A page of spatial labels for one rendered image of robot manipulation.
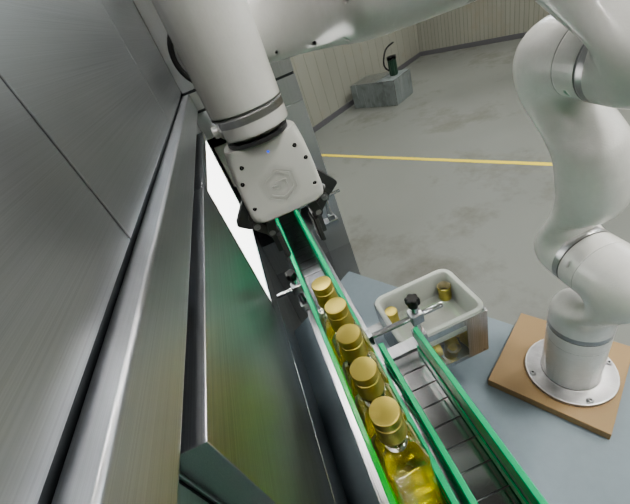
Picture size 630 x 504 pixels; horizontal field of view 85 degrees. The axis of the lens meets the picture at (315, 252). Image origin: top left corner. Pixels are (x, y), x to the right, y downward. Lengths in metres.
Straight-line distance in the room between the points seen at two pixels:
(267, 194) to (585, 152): 0.45
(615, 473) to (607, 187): 0.62
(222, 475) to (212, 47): 0.36
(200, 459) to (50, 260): 0.16
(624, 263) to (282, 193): 0.57
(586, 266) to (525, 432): 0.45
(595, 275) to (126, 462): 0.71
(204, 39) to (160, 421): 0.31
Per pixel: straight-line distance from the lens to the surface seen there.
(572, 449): 1.04
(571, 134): 0.63
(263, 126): 0.39
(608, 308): 0.76
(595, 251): 0.78
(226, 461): 0.29
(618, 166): 0.64
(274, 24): 0.49
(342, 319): 0.51
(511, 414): 1.05
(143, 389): 0.23
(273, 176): 0.42
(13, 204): 0.26
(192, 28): 0.38
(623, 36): 0.50
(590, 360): 0.97
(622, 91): 0.52
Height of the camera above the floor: 1.69
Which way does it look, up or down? 35 degrees down
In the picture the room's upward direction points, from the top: 22 degrees counter-clockwise
